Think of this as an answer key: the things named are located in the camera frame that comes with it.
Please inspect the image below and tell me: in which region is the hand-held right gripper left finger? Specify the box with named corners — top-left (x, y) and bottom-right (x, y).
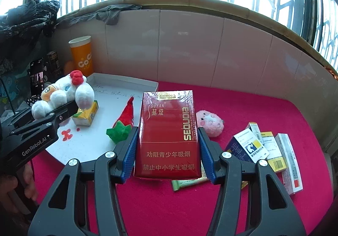
top-left (28, 126), bottom-right (139, 236)

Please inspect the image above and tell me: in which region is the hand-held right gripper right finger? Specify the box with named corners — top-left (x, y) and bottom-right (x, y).
top-left (198, 127), bottom-right (307, 236)

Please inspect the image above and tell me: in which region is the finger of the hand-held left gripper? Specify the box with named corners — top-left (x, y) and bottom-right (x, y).
top-left (12, 100), bottom-right (80, 137)
top-left (7, 108), bottom-right (36, 130)

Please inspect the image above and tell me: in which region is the white plush toy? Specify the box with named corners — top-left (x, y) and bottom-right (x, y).
top-left (31, 70), bottom-right (95, 120)

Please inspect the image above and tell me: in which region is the pink plush toy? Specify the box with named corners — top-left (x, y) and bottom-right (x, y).
top-left (195, 110), bottom-right (225, 138)

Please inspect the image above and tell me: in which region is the red cigarette box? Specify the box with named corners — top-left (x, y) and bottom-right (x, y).
top-left (133, 90), bottom-right (202, 180)

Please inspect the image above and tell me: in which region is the white cardboard box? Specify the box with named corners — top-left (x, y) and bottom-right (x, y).
top-left (45, 73), bottom-right (159, 166)

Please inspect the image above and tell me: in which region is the small white medicine box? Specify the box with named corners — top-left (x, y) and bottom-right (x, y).
top-left (245, 122), bottom-right (264, 144)

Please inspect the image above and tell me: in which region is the person's left hand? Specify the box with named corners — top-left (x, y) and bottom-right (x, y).
top-left (0, 166), bottom-right (39, 214)

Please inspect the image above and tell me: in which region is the yellow green small carton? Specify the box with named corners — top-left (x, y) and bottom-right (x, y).
top-left (71, 101), bottom-right (99, 127)

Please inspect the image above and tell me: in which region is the red green plush toy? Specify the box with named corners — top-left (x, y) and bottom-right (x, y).
top-left (106, 96), bottom-right (135, 144)

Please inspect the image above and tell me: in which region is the green snack packet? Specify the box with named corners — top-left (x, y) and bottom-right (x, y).
top-left (171, 165), bottom-right (212, 191)

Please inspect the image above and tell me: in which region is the blue white medicine box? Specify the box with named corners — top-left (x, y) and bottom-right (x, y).
top-left (225, 128), bottom-right (270, 164)

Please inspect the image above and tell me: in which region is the black phone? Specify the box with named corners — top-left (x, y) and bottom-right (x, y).
top-left (30, 58), bottom-right (45, 99)

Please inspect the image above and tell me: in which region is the dark can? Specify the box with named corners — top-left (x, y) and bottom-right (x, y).
top-left (47, 51), bottom-right (62, 80)

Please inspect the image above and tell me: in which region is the orange paper cup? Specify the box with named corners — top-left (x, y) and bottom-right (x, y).
top-left (69, 36), bottom-right (95, 77)

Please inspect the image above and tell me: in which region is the yellow white medicine box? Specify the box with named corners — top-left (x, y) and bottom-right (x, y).
top-left (260, 131), bottom-right (288, 173)

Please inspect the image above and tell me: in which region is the red tablecloth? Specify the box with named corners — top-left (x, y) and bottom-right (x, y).
top-left (20, 81), bottom-right (333, 236)

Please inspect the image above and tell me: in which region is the white red medicine box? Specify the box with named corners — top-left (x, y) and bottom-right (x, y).
top-left (275, 133), bottom-right (304, 196)

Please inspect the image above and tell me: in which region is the black plastic bag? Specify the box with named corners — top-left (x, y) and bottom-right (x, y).
top-left (0, 0), bottom-right (61, 41)

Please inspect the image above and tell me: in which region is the grey cloth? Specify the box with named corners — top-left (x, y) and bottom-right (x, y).
top-left (57, 4), bottom-right (143, 27)

